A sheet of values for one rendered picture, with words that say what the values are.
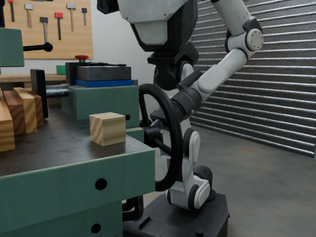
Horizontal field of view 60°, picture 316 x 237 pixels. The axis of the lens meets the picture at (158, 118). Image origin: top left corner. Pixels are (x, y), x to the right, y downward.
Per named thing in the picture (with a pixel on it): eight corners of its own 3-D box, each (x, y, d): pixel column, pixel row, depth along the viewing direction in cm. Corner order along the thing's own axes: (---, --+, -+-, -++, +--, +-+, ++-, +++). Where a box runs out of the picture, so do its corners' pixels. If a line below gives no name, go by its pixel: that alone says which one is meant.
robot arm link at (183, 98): (177, 139, 85) (204, 117, 89) (164, 114, 81) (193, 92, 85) (157, 131, 96) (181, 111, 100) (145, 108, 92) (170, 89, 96)
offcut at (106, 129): (103, 146, 36) (102, 119, 35) (90, 140, 39) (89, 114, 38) (126, 141, 38) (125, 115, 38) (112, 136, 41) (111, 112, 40)
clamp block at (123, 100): (140, 127, 60) (140, 85, 58) (78, 135, 53) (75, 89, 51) (114, 115, 72) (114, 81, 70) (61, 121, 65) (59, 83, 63)
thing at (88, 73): (133, 85, 58) (132, 59, 57) (81, 88, 53) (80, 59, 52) (110, 82, 69) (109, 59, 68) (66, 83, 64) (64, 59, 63)
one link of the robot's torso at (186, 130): (170, 143, 151) (161, 59, 132) (201, 148, 143) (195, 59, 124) (158, 157, 140) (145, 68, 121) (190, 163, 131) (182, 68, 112)
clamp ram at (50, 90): (80, 114, 55) (77, 69, 53) (40, 118, 51) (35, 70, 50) (69, 108, 63) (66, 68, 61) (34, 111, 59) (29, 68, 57)
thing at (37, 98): (43, 125, 48) (41, 96, 47) (34, 126, 47) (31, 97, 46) (31, 110, 63) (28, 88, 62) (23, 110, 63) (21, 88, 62)
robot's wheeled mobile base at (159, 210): (169, 200, 199) (169, 156, 193) (242, 219, 175) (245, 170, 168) (114, 252, 145) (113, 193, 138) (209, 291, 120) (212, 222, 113)
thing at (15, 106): (26, 133, 43) (23, 104, 42) (11, 135, 42) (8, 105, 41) (15, 111, 62) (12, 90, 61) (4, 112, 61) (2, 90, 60)
